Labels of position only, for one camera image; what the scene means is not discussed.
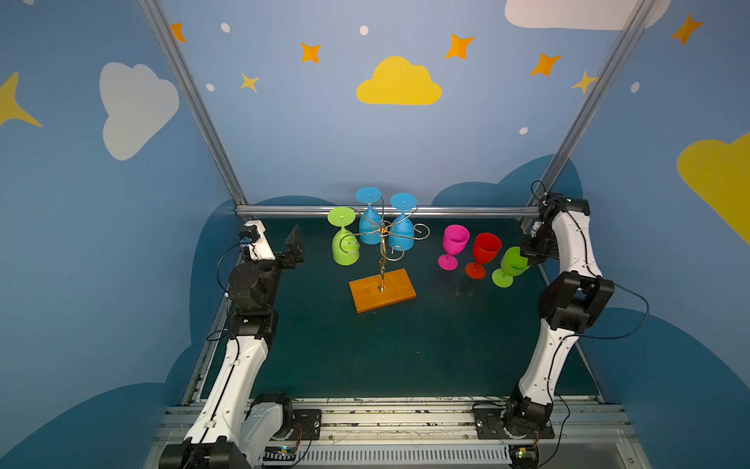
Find green wine glass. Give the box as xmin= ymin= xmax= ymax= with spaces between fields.
xmin=491 ymin=246 xmax=529 ymax=288
xmin=327 ymin=206 xmax=359 ymax=266

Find red wine glass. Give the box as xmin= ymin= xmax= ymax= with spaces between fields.
xmin=465 ymin=233 xmax=502 ymax=279

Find pink wine glass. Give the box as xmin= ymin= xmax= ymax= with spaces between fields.
xmin=437 ymin=224 xmax=471 ymax=271

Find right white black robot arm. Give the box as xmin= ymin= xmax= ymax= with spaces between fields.
xmin=502 ymin=193 xmax=614 ymax=439

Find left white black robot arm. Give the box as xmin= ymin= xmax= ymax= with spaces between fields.
xmin=158 ymin=221 xmax=305 ymax=468

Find left blue wine glass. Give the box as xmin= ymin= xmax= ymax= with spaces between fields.
xmin=355 ymin=187 xmax=383 ymax=245

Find blue wine glass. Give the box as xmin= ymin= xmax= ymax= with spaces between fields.
xmin=355 ymin=187 xmax=383 ymax=245
xmin=389 ymin=193 xmax=418 ymax=254

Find orange wooden rack base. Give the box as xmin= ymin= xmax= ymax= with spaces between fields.
xmin=349 ymin=269 xmax=417 ymax=314

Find right blue wine glass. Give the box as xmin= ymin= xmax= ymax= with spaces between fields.
xmin=389 ymin=193 xmax=418 ymax=254

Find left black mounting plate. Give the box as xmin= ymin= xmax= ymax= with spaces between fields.
xmin=285 ymin=410 xmax=322 ymax=442

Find black mounting plate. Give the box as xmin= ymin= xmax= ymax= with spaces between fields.
xmin=471 ymin=406 xmax=556 ymax=440
xmin=285 ymin=410 xmax=322 ymax=442

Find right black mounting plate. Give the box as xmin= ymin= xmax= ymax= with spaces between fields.
xmin=471 ymin=406 xmax=556 ymax=440

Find aluminium front base rails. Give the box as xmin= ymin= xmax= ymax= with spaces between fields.
xmin=143 ymin=396 xmax=652 ymax=469

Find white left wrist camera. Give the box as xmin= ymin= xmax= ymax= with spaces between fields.
xmin=238 ymin=220 xmax=275 ymax=262

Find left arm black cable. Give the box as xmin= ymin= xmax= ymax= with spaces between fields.
xmin=204 ymin=241 xmax=247 ymax=344

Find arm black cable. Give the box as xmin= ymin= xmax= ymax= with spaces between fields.
xmin=204 ymin=241 xmax=247 ymax=344
xmin=529 ymin=178 xmax=652 ymax=469

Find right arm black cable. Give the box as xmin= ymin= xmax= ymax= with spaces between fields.
xmin=529 ymin=178 xmax=652 ymax=469

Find horizontal aluminium back rail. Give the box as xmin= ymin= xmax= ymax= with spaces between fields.
xmin=236 ymin=204 xmax=538 ymax=219

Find gold wire glass rack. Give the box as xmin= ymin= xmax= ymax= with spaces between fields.
xmin=352 ymin=198 xmax=431 ymax=276

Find right aluminium corner post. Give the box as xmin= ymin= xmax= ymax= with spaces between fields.
xmin=513 ymin=1 xmax=656 ymax=234

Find aluminium corner post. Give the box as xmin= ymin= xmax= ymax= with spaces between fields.
xmin=138 ymin=0 xmax=256 ymax=221
xmin=513 ymin=1 xmax=656 ymax=234

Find left aluminium corner post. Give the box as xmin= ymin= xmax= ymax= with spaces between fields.
xmin=138 ymin=0 xmax=256 ymax=221

